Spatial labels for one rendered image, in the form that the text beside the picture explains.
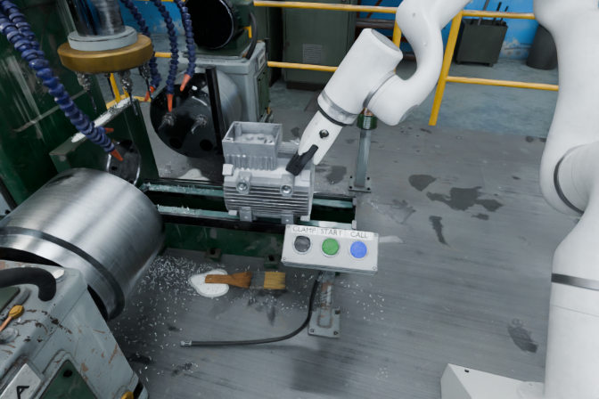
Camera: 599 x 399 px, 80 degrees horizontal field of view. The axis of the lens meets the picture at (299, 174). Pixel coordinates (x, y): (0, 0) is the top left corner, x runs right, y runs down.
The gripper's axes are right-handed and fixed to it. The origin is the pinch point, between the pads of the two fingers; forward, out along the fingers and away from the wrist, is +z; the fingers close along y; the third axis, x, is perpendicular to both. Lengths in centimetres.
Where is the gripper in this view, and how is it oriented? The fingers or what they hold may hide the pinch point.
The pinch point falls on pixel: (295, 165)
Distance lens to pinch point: 78.6
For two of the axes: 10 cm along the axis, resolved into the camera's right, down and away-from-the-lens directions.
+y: 1.4, -5.7, 8.1
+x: -8.6, -4.8, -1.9
